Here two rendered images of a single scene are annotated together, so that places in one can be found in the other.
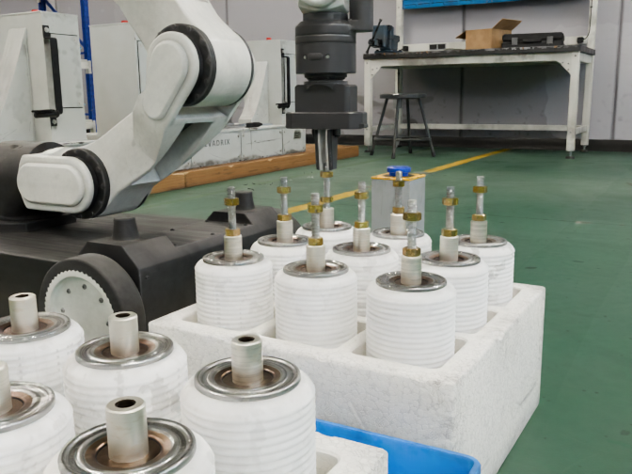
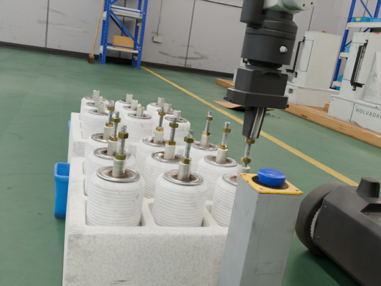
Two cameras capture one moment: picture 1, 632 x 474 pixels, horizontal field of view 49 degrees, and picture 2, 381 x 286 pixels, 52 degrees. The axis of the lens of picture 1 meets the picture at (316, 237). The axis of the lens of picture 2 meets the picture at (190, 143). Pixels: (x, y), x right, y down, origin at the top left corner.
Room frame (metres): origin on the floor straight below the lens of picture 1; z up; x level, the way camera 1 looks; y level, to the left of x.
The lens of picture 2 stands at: (1.43, -0.62, 0.49)
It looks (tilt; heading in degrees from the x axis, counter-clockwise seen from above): 14 degrees down; 131
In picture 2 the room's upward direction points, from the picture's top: 9 degrees clockwise
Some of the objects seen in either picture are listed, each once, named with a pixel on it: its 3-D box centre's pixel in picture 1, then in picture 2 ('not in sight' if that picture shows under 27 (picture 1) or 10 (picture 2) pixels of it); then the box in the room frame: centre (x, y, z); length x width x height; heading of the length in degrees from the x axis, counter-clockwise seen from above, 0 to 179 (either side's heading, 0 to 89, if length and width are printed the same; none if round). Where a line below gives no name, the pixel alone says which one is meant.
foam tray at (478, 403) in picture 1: (361, 367); (159, 227); (0.88, -0.06, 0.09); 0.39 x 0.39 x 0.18; 60
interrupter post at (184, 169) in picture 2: (398, 225); (184, 171); (0.98, -0.12, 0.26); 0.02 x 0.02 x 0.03
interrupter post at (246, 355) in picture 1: (246, 361); (101, 108); (0.47, 0.05, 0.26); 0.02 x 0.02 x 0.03
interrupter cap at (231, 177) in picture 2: (326, 227); (241, 180); (1.04, -0.02, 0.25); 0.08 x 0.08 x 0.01
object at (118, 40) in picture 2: not in sight; (123, 42); (-3.88, 3.37, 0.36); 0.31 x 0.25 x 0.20; 61
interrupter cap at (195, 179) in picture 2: (398, 233); (183, 177); (0.98, -0.12, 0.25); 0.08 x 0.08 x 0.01
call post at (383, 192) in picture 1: (397, 266); (249, 278); (1.17, -0.14, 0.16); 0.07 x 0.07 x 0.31; 60
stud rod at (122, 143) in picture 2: (480, 204); (121, 146); (0.92, -0.22, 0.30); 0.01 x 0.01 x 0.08
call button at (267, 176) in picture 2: (398, 172); (270, 179); (1.17, -0.14, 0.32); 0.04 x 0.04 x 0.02
